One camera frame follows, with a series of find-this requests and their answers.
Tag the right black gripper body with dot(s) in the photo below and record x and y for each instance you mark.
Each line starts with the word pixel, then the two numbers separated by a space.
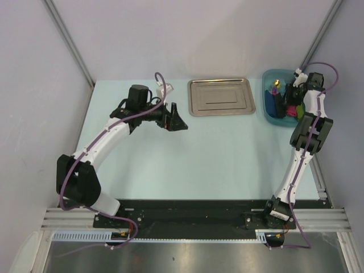
pixel 293 94

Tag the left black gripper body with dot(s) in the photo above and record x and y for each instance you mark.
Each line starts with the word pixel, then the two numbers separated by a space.
pixel 160 118

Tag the black paper napkin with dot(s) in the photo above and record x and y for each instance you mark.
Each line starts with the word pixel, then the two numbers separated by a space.
pixel 278 99

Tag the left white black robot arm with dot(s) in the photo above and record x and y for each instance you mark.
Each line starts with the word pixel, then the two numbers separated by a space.
pixel 76 175

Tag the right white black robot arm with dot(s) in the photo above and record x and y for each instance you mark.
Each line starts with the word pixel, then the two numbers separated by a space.
pixel 306 140

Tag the pink rolled napkin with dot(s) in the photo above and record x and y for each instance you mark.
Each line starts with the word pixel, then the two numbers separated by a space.
pixel 291 111

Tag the blue rolled napkin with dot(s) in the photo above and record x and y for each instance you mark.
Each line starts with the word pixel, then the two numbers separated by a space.
pixel 269 104

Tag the green rolled napkin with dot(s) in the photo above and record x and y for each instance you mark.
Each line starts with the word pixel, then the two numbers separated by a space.
pixel 299 112

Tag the yellow utensil in bin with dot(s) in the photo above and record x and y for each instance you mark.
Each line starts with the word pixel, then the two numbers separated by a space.
pixel 277 84

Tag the teal plastic bin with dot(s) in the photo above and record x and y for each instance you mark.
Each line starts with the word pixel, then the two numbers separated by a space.
pixel 285 76

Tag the stainless steel tray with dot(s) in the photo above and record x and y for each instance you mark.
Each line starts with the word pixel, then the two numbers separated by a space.
pixel 219 97

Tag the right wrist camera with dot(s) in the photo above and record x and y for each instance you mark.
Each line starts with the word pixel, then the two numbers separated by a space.
pixel 300 78

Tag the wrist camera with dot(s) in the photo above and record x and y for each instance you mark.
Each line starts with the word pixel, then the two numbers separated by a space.
pixel 300 78
pixel 161 89

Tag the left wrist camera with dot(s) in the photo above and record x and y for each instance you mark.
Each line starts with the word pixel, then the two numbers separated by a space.
pixel 161 89

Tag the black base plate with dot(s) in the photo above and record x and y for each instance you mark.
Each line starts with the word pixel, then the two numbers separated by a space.
pixel 196 219

